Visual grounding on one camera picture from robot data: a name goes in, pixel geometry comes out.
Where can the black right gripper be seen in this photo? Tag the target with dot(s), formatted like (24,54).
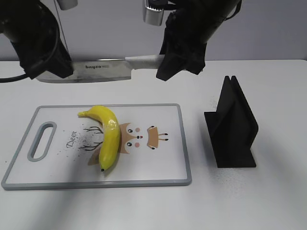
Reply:
(182,48)

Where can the yellow plastic banana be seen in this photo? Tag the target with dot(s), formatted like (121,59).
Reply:
(112,134)

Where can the knife with white marbled handle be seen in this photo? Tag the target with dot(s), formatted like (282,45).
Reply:
(104,70)

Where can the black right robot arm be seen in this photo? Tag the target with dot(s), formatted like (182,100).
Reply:
(208,15)

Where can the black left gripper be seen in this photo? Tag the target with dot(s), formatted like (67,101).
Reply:
(44,54)

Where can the black knife stand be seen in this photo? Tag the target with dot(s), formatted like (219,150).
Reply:
(232,127)

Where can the white grey-rimmed cutting board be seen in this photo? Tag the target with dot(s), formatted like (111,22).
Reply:
(59,150)

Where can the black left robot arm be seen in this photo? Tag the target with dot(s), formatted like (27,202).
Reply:
(34,33)

